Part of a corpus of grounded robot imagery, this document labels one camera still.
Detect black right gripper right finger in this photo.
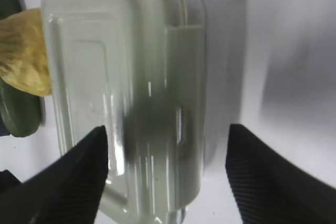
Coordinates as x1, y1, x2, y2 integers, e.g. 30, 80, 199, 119
225, 124, 335, 223

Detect glass container green lid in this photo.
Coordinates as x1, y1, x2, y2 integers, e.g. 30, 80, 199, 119
41, 0, 206, 223

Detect green cucumber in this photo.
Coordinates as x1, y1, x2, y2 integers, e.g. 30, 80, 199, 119
1, 0, 41, 137

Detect yellow pear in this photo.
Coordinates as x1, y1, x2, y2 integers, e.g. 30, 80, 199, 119
1, 8, 51, 97

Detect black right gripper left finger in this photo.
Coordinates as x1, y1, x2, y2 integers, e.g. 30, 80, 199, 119
1, 126, 108, 223

